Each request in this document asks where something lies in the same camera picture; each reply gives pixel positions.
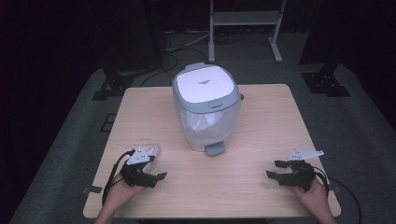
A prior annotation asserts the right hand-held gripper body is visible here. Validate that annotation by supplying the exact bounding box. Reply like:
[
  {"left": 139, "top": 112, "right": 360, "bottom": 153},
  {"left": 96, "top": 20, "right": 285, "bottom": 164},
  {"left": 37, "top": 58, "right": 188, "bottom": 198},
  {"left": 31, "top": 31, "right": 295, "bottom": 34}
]
[{"left": 276, "top": 148, "right": 325, "bottom": 192}]

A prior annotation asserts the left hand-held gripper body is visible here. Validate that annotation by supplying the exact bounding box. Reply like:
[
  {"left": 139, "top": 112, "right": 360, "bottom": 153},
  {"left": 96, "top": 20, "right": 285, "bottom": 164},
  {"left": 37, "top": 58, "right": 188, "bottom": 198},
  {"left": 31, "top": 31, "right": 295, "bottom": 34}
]
[{"left": 120, "top": 146, "right": 159, "bottom": 189}]

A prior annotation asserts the white paper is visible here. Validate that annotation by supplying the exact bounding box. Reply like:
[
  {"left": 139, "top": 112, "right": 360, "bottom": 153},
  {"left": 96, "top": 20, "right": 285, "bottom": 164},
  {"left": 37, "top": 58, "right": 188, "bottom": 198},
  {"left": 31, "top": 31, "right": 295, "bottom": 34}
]
[{"left": 142, "top": 143, "right": 162, "bottom": 174}]

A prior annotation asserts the grey white-lidded pedal trash can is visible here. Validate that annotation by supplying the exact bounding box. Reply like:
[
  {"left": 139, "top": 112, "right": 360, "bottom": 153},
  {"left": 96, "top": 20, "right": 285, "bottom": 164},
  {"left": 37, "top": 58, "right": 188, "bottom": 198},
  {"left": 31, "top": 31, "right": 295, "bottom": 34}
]
[{"left": 171, "top": 62, "right": 245, "bottom": 158}]

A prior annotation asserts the person's left hand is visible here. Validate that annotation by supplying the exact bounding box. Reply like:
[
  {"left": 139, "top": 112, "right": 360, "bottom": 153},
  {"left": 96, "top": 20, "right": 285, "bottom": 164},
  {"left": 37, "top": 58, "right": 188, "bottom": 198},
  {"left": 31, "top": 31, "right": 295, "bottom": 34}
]
[{"left": 104, "top": 172, "right": 148, "bottom": 209}]

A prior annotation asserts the person's right hand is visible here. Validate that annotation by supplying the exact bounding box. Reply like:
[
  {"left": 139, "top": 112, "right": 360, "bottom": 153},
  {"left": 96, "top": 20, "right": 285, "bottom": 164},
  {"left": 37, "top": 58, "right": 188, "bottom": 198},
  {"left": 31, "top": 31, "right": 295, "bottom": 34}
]
[{"left": 289, "top": 177, "right": 330, "bottom": 216}]

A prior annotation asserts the dark floor socket plate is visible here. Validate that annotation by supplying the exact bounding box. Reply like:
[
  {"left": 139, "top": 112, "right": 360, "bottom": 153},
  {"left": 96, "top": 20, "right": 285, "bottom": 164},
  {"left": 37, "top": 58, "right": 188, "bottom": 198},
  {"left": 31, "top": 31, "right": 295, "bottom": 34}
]
[{"left": 99, "top": 113, "right": 117, "bottom": 133}]

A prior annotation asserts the white bin liner bag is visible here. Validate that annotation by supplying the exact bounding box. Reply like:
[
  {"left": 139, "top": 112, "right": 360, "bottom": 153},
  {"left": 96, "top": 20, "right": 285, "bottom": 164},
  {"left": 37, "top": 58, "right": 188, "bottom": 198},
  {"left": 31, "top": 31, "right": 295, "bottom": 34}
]
[{"left": 179, "top": 106, "right": 227, "bottom": 133}]

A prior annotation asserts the black stand base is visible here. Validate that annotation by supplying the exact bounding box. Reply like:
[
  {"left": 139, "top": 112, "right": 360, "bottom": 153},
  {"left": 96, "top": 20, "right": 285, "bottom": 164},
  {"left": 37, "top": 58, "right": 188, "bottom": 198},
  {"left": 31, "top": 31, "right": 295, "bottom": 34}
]
[
  {"left": 92, "top": 62, "right": 135, "bottom": 102},
  {"left": 301, "top": 63, "right": 351, "bottom": 98}
]

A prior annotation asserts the white metal stand frame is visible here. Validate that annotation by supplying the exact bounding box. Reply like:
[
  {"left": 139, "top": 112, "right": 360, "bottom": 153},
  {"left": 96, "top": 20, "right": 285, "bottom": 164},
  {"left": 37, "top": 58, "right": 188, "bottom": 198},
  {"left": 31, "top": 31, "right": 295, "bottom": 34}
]
[{"left": 207, "top": 0, "right": 288, "bottom": 63}]

